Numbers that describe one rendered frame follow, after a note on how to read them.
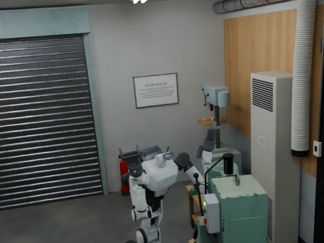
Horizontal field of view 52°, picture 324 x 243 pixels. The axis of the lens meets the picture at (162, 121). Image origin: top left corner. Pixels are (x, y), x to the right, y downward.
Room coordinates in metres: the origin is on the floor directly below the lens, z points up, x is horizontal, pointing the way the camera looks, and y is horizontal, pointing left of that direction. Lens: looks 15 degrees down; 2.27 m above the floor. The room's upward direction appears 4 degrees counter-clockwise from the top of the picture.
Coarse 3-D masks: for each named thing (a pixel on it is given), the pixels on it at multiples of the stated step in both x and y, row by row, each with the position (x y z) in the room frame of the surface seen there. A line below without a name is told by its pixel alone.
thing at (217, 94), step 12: (204, 84) 4.36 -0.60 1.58; (216, 84) 4.27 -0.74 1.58; (204, 96) 4.37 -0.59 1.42; (216, 96) 4.00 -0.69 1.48; (228, 96) 3.89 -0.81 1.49; (216, 108) 4.16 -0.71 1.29; (204, 120) 4.39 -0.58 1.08; (216, 120) 4.17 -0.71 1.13; (216, 144) 4.17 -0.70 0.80; (228, 144) 4.41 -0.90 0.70; (216, 156) 3.99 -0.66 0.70; (240, 156) 4.04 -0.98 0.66; (240, 168) 4.04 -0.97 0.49
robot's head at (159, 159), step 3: (162, 153) 2.26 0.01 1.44; (165, 153) 2.27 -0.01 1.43; (156, 156) 2.23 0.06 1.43; (159, 156) 2.22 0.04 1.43; (162, 156) 2.22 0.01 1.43; (165, 156) 2.23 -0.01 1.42; (168, 156) 2.25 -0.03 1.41; (156, 159) 2.23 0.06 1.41; (159, 159) 2.20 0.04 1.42; (162, 159) 2.21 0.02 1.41; (165, 159) 2.24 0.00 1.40; (168, 159) 2.26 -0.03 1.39; (156, 162) 2.24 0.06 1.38; (159, 162) 2.20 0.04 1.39; (162, 162) 2.23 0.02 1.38; (165, 162) 2.26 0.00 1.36; (162, 165) 2.25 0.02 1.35
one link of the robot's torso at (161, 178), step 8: (144, 152) 2.39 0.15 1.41; (152, 152) 2.40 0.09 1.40; (160, 152) 2.42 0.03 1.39; (144, 160) 2.31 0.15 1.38; (152, 160) 2.32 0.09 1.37; (168, 160) 2.35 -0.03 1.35; (144, 168) 2.25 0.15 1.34; (152, 168) 2.24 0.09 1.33; (160, 168) 2.26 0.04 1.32; (168, 168) 2.27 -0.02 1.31; (176, 168) 2.30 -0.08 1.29; (152, 176) 2.19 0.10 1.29; (160, 176) 2.21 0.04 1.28; (168, 176) 2.24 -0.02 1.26; (176, 176) 2.34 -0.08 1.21; (152, 184) 2.20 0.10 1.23; (160, 184) 2.23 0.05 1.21; (168, 184) 2.29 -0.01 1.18; (152, 192) 2.26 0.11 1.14; (160, 192) 2.29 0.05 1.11
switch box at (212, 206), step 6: (204, 198) 1.48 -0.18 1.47; (210, 198) 1.47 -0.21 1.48; (216, 198) 1.46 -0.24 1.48; (210, 204) 1.41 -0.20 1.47; (216, 204) 1.42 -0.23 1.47; (210, 210) 1.41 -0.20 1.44; (216, 210) 1.42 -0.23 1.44; (204, 216) 1.49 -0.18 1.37; (210, 216) 1.41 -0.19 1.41; (216, 216) 1.42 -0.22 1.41; (210, 222) 1.41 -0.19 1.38; (216, 222) 1.42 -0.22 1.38; (210, 228) 1.41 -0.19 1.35; (216, 228) 1.42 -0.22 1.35
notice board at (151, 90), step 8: (176, 72) 4.84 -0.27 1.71; (136, 80) 4.73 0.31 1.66; (144, 80) 4.75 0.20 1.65; (152, 80) 4.77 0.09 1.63; (160, 80) 4.79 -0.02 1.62; (168, 80) 4.81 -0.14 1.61; (176, 80) 4.83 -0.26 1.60; (136, 88) 4.73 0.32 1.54; (144, 88) 4.75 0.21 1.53; (152, 88) 4.77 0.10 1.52; (160, 88) 4.79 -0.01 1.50; (168, 88) 4.81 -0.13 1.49; (176, 88) 4.83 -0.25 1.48; (136, 96) 4.72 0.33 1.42; (144, 96) 4.74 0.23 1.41; (152, 96) 4.77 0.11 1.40; (160, 96) 4.79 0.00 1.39; (168, 96) 4.81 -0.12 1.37; (176, 96) 4.83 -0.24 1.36; (136, 104) 4.72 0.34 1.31; (144, 104) 4.74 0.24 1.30; (152, 104) 4.76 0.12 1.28; (160, 104) 4.78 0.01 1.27; (168, 104) 4.81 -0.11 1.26
